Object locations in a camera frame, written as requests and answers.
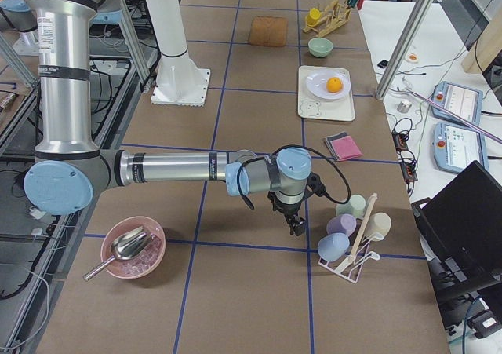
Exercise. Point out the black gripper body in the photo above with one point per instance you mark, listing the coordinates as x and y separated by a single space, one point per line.
287 211

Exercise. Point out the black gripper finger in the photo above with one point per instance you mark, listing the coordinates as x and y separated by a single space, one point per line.
296 224

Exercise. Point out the white round plate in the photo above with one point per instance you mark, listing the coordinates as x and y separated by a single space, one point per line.
316 84

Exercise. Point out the orange fruit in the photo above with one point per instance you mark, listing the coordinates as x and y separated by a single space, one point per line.
334 85

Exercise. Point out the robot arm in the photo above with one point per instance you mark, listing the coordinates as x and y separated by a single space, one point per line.
73 165

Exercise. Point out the cream bear print tray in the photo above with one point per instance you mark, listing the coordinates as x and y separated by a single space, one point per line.
315 101

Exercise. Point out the brown wooden tray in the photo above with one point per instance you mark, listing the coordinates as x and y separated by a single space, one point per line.
268 31

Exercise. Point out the light blue cup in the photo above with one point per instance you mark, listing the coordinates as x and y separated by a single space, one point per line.
333 246

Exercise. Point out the lilac cup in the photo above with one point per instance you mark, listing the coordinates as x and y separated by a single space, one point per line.
344 223

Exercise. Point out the pale green cup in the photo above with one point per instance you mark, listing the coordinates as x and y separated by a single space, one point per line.
356 206

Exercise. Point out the cream cup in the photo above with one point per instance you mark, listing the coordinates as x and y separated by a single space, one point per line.
378 223

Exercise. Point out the pink cloth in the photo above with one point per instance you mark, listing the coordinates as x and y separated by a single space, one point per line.
345 148

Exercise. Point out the metal scoop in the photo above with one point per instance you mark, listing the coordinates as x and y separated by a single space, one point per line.
121 248

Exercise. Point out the black laptop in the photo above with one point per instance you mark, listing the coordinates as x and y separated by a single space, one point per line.
462 226

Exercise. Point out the pale green bowl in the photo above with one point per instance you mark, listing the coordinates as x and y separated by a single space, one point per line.
320 47

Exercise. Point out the pink bowl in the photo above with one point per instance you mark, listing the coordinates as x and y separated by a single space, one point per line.
142 255

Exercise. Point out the lower teach pendant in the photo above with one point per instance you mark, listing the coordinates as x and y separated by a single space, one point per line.
456 147

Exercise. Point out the teach pendant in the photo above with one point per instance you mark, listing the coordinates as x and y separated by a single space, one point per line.
456 147
462 101

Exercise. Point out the yellow plastic mug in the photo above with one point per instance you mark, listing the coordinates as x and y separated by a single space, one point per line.
313 17

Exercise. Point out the wooden peg drying rack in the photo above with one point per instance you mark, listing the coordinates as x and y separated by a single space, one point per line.
335 14

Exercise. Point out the upper teach pendant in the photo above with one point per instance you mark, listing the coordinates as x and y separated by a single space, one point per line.
462 101

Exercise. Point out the white robot column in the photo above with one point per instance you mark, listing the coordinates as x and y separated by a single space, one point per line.
168 26

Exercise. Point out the white wire cup rack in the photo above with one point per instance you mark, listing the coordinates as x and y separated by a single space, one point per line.
349 266

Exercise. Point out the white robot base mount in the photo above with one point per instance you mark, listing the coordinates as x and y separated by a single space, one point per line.
180 82

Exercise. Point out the aluminium frame post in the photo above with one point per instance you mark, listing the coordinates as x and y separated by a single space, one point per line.
410 30

